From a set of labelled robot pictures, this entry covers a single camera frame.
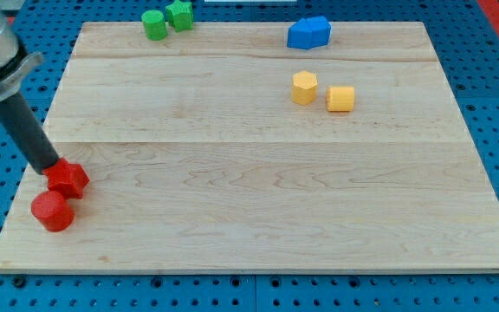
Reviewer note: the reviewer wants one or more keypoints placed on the yellow hexagon block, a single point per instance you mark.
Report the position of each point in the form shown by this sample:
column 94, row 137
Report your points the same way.
column 304, row 87

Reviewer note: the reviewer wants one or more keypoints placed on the green star block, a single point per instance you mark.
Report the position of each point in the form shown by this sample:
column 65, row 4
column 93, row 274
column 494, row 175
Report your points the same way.
column 180, row 15

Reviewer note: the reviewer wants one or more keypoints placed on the red star block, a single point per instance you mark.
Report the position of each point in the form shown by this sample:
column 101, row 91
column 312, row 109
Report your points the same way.
column 69, row 179

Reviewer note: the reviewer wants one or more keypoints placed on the wooden board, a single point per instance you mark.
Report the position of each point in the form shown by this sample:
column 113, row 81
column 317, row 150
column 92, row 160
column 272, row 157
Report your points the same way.
column 200, row 163

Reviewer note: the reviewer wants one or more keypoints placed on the yellow cylinder block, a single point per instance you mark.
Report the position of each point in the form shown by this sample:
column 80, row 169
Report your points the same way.
column 340, row 98

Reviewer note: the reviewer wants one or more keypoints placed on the blue cube block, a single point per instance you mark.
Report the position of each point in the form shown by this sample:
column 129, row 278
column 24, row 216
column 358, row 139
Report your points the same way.
column 300, row 35

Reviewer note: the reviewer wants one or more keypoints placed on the blue pentagon block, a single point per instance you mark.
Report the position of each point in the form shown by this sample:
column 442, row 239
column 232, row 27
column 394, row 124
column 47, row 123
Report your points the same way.
column 320, row 31

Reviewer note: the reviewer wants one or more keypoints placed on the green cylinder block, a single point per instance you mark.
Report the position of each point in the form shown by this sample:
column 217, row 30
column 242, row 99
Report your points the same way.
column 154, row 25

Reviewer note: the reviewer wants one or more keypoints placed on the red cylinder block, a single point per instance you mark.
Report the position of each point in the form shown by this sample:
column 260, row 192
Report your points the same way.
column 52, row 210

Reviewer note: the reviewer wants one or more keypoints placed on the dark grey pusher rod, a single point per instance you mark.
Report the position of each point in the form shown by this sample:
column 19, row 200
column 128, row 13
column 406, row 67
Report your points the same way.
column 26, row 131

